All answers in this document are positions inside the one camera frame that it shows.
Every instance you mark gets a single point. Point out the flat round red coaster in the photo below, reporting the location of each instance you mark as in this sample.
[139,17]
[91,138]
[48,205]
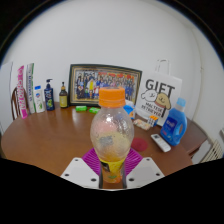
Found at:
[140,145]

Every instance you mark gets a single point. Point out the small patterned snack packet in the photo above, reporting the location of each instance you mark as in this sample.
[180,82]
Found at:
[142,124]

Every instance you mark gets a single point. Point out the blue tissue pack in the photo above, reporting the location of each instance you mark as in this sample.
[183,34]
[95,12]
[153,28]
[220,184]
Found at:
[130,110]

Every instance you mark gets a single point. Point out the blue detergent bottle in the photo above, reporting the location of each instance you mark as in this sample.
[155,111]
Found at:
[173,128]

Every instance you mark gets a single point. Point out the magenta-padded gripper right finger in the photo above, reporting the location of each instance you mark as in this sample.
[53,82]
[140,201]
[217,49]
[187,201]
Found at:
[145,171]

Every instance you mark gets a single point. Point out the dark wooden side table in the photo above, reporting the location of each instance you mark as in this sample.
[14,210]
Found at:
[196,135]

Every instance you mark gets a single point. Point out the white shampoo bottle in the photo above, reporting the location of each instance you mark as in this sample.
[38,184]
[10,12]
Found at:
[39,101]

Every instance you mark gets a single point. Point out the white radiator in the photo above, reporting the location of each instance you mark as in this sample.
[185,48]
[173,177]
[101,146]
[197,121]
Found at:
[212,151]

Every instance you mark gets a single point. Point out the brown bottle with yellow label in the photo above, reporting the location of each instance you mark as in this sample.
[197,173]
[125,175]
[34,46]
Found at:
[63,99]

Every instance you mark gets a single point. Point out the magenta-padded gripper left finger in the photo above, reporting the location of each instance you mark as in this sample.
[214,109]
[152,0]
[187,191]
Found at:
[78,171]

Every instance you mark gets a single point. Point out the framed group photo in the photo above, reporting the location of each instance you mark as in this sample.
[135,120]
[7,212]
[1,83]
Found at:
[90,83]

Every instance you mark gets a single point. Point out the white paper gift bag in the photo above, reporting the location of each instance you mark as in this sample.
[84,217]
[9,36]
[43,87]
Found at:
[160,95]

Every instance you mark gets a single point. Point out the white remote control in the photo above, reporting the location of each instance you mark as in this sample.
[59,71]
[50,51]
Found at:
[160,142]

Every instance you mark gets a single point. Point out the dark blue pump bottle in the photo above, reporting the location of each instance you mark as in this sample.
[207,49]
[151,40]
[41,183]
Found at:
[49,98]

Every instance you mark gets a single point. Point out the orange-capped clear drink bottle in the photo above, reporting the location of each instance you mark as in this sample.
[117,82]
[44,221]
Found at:
[111,133]

